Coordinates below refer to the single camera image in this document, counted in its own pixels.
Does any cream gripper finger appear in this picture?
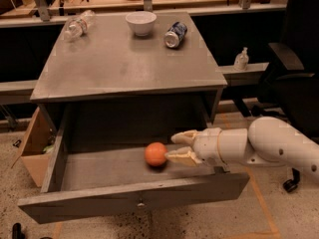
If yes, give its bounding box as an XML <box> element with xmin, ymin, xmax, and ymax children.
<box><xmin>165</xmin><ymin>146</ymin><xmax>202</xmax><ymax>166</ymax></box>
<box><xmin>170</xmin><ymin>129</ymin><xmax>198</xmax><ymax>146</ymax></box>

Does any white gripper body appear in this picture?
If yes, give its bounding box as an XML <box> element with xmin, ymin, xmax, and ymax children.
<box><xmin>192</xmin><ymin>127</ymin><xmax>255</xmax><ymax>165</ymax></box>

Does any orange fruit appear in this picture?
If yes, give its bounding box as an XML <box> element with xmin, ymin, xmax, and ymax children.
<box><xmin>145</xmin><ymin>142</ymin><xmax>167</xmax><ymax>167</ymax></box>

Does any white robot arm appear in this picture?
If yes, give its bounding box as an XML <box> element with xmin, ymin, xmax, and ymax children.
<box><xmin>165</xmin><ymin>117</ymin><xmax>319</xmax><ymax>182</ymax></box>

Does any grey cabinet with top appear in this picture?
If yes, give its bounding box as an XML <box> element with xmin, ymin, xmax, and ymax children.
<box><xmin>29</xmin><ymin>11</ymin><xmax>228</xmax><ymax>141</ymax></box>

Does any open grey top drawer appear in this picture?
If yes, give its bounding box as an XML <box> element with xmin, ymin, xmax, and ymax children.
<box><xmin>18</xmin><ymin>100</ymin><xmax>249</xmax><ymax>224</ymax></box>

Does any hand sanitizer pump bottle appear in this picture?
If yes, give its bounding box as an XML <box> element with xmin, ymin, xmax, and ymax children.
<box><xmin>234</xmin><ymin>47</ymin><xmax>249</xmax><ymax>71</ymax></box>

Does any black office chair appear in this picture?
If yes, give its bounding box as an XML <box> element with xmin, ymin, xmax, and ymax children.
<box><xmin>232</xmin><ymin>0</ymin><xmax>319</xmax><ymax>194</ymax></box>

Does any blue soda can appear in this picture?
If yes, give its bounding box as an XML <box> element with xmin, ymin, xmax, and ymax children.
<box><xmin>163</xmin><ymin>22</ymin><xmax>187</xmax><ymax>49</ymax></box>

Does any white ceramic bowl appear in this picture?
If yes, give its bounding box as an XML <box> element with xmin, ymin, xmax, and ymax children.
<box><xmin>126</xmin><ymin>11</ymin><xmax>157</xmax><ymax>36</ymax></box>

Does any brown cardboard box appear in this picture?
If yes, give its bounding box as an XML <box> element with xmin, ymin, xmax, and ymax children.
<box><xmin>11</xmin><ymin>108</ymin><xmax>52</xmax><ymax>187</ymax></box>

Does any clear plastic water bottle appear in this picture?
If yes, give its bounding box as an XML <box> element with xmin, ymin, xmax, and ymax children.
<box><xmin>64</xmin><ymin>10</ymin><xmax>96</xmax><ymax>42</ymax></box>

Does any black object on floor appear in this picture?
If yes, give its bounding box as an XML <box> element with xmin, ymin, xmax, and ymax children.
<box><xmin>12</xmin><ymin>223</ymin><xmax>25</xmax><ymax>239</ymax></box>

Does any grey metal rail shelf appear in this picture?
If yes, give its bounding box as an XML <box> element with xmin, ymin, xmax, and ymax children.
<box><xmin>0</xmin><ymin>63</ymin><xmax>268</xmax><ymax>105</ymax></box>

